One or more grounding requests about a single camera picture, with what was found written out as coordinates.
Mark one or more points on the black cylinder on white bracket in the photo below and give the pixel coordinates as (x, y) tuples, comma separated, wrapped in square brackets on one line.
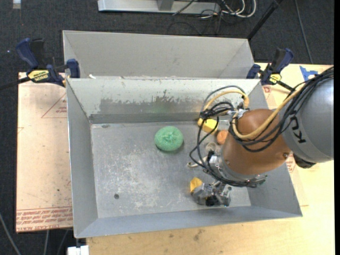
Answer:
[(212, 147)]

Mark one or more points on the grey metal bin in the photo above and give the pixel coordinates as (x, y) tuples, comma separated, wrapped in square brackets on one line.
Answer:
[(138, 174)]

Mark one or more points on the orange round toy fruit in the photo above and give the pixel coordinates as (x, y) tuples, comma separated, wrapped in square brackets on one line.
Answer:
[(221, 137)]

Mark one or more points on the small yellow soft piece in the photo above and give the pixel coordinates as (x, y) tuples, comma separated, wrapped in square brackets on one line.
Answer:
[(195, 184)]

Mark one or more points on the green round scrubber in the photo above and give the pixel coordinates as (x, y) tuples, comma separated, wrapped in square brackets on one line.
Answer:
[(169, 138)]

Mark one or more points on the brown cardboard board red print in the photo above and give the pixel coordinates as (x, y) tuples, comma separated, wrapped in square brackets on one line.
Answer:
[(42, 153)]

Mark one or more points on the yellow block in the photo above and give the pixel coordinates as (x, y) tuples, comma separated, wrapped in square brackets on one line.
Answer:
[(210, 125)]

